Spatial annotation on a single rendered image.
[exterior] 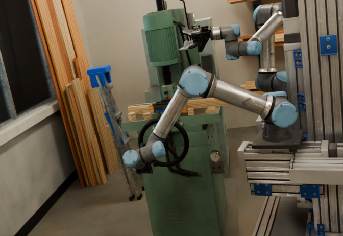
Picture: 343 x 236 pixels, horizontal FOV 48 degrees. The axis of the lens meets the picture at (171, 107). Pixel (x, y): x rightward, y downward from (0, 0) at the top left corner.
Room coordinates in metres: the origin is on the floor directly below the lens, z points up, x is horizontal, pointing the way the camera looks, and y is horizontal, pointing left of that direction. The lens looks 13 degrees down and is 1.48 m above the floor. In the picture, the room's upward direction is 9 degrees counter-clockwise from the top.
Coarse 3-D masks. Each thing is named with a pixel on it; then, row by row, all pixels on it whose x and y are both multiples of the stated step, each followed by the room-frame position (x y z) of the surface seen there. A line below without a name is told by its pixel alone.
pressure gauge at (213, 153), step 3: (213, 150) 2.11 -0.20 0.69; (216, 150) 2.11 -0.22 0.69; (210, 153) 2.10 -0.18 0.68; (213, 153) 2.09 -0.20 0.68; (216, 153) 2.09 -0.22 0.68; (219, 153) 2.10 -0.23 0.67; (210, 156) 2.10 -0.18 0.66; (213, 156) 2.09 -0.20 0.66; (216, 156) 2.09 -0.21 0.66; (219, 156) 2.08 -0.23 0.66; (213, 159) 2.09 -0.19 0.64; (216, 159) 2.09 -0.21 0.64; (216, 162) 2.11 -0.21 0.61
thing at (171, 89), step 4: (168, 84) 2.37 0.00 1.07; (172, 84) 2.35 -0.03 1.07; (176, 84) 2.44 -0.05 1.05; (164, 88) 2.32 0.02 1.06; (168, 88) 2.32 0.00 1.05; (172, 88) 2.31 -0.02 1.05; (176, 88) 2.42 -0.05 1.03; (168, 92) 2.32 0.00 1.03; (172, 92) 2.31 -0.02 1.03; (164, 96) 2.33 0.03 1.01; (168, 96) 2.32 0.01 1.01; (172, 96) 2.32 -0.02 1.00
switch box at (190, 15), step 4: (192, 12) 2.65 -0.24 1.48; (184, 16) 2.61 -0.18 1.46; (188, 16) 2.60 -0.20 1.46; (192, 16) 2.61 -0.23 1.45; (184, 20) 2.61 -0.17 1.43; (188, 20) 2.60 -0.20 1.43; (192, 20) 2.60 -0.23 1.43; (184, 24) 2.61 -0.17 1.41; (192, 24) 2.60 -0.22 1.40; (188, 36) 2.60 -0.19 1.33
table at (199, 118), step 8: (200, 112) 2.21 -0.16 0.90; (216, 112) 2.16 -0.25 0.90; (128, 120) 2.30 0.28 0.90; (136, 120) 2.27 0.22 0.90; (144, 120) 2.24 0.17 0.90; (184, 120) 2.19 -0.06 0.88; (192, 120) 2.18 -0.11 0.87; (200, 120) 2.17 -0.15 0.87; (208, 120) 2.16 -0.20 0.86; (216, 120) 2.14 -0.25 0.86; (128, 128) 2.27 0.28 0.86; (136, 128) 2.25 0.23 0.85; (152, 128) 2.14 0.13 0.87; (176, 128) 2.10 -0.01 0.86
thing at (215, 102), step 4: (212, 100) 2.31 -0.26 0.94; (216, 100) 2.30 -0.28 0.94; (188, 104) 2.34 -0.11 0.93; (192, 104) 2.33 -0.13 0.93; (196, 104) 2.32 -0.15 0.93; (200, 104) 2.32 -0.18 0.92; (204, 104) 2.31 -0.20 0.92; (208, 104) 2.31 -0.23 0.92; (212, 104) 2.30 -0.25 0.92; (216, 104) 2.30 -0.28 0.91; (220, 104) 2.29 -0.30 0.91; (224, 104) 2.29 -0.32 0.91; (228, 104) 2.28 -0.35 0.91; (140, 108) 2.41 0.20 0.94; (144, 108) 2.40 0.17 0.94; (148, 108) 2.39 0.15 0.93; (196, 108) 2.33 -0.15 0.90; (140, 112) 2.41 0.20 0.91; (144, 112) 2.40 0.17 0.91
